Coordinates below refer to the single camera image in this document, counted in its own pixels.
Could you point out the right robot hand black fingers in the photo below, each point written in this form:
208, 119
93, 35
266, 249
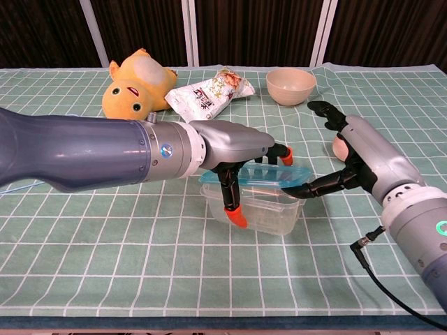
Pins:
377, 157

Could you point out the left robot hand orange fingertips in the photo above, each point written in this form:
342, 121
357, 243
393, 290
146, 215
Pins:
234, 139

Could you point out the blue plastic container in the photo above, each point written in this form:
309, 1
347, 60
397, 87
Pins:
269, 174

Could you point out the clear plastic container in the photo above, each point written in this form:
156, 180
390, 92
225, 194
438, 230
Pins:
269, 213

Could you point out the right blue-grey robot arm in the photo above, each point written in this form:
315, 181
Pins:
422, 227

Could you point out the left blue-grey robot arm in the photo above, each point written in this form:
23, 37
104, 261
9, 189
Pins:
87, 150

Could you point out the pink peach ball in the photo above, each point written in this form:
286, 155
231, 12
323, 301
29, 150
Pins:
339, 148

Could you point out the white snack bag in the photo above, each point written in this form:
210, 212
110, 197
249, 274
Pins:
206, 96

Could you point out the beige bowl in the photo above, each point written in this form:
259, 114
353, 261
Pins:
290, 87

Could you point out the dark folding partition screen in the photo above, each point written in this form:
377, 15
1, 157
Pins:
244, 28

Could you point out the yellow plush chick toy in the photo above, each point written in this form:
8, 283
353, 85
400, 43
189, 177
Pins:
129, 90

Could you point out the green checked tablecloth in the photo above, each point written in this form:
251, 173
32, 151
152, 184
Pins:
139, 251

